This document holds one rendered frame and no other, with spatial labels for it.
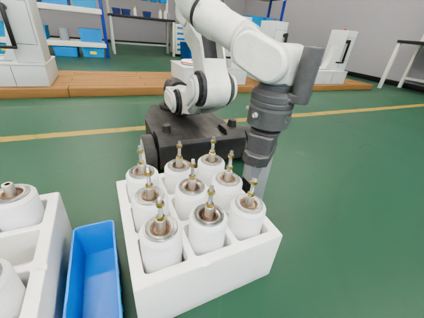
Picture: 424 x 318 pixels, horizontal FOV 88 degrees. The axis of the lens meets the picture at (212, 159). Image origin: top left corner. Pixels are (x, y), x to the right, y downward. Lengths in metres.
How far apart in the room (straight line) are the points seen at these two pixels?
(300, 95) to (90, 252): 0.74
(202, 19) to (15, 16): 2.16
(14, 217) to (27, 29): 2.01
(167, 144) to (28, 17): 1.82
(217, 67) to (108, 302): 0.84
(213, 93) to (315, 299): 0.76
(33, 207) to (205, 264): 0.46
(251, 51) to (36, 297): 0.60
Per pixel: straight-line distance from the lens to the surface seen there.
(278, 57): 0.40
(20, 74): 2.56
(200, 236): 0.54
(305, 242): 0.93
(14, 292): 0.58
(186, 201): 0.61
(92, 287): 0.77
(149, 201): 0.59
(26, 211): 0.72
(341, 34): 4.14
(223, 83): 0.91
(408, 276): 1.04
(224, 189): 0.65
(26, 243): 0.75
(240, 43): 0.44
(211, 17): 0.51
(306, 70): 0.43
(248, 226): 0.60
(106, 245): 0.82
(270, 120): 0.44
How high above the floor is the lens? 0.64
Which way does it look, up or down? 30 degrees down
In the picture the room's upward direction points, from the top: 6 degrees clockwise
